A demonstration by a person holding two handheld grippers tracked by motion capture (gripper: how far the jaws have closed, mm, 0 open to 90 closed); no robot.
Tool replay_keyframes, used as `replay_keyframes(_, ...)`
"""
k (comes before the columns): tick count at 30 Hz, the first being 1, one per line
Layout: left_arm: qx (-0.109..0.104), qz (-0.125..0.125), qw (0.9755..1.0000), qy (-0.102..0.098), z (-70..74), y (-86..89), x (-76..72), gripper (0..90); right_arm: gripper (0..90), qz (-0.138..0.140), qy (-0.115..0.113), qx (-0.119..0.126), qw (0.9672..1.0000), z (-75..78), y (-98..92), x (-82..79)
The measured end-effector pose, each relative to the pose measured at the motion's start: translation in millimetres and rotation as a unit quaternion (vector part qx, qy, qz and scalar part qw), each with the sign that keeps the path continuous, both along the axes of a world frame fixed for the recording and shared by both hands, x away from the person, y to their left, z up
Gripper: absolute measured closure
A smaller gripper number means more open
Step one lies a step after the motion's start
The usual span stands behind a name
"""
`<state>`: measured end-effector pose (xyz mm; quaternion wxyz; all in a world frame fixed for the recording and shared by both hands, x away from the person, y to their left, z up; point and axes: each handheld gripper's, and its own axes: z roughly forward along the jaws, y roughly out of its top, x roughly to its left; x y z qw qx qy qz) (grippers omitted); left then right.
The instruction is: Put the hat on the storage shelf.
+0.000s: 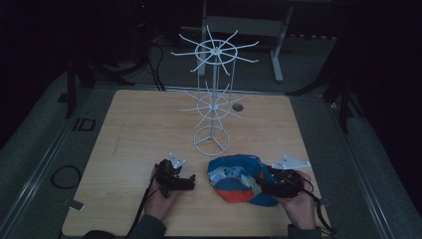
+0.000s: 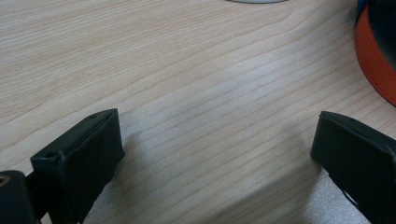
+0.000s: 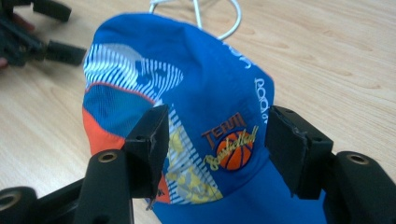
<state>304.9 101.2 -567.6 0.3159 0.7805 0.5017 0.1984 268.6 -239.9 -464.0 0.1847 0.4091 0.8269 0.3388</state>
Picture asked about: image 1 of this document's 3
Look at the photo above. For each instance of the person's left hand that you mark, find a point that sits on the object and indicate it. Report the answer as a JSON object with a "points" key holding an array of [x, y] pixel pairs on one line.
{"points": [[159, 205]]}

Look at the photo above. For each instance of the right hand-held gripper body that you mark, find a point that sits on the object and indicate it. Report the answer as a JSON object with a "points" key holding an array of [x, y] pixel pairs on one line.
{"points": [[287, 184]]}

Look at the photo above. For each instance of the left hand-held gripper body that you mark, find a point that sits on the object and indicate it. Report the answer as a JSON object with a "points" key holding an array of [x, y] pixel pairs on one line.
{"points": [[166, 174]]}

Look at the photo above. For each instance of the blue and orange cap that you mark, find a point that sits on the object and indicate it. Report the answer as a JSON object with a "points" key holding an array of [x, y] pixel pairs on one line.
{"points": [[232, 181]]}

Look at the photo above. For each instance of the black metal stand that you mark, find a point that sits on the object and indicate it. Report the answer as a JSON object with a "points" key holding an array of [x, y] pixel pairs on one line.
{"points": [[70, 89], [344, 106]]}

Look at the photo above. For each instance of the white metal desk frame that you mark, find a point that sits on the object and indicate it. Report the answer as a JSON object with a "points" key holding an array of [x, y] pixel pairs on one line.
{"points": [[280, 46]]}

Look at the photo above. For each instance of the person's right hand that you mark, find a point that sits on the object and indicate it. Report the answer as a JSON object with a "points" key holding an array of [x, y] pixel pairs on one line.
{"points": [[302, 209]]}

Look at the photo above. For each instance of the black floor bracket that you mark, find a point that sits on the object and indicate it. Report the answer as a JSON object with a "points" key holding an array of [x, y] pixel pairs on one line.
{"points": [[87, 124]]}

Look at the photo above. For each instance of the grey tape piece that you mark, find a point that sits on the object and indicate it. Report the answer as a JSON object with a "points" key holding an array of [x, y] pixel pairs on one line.
{"points": [[77, 205]]}

